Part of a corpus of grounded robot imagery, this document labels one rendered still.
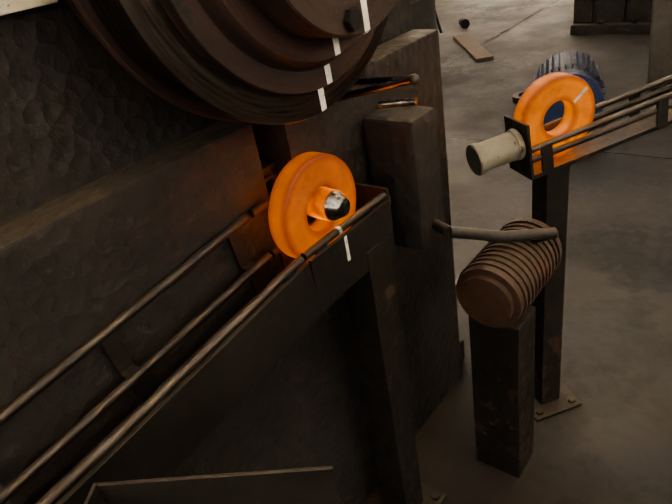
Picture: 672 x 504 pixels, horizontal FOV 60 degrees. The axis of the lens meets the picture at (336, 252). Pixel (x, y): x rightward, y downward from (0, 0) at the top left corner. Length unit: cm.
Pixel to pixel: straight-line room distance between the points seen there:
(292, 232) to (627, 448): 96
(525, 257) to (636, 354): 69
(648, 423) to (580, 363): 23
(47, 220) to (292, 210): 30
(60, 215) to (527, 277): 74
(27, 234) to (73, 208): 5
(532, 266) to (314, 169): 47
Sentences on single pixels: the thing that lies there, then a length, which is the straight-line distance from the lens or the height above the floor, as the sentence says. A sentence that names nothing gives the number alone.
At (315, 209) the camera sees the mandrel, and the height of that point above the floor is 75.
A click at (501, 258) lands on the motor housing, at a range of 106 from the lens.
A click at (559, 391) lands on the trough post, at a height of 3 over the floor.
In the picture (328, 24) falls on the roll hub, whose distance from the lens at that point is 63.
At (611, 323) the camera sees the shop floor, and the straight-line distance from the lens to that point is 180.
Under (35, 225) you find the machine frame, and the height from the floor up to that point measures 87.
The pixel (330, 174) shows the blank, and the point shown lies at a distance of 82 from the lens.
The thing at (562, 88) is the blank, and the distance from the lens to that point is 115.
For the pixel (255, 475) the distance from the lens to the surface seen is 51.
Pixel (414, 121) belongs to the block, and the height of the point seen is 80.
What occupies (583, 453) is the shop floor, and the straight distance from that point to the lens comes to 145.
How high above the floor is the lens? 110
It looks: 30 degrees down
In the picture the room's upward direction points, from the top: 11 degrees counter-clockwise
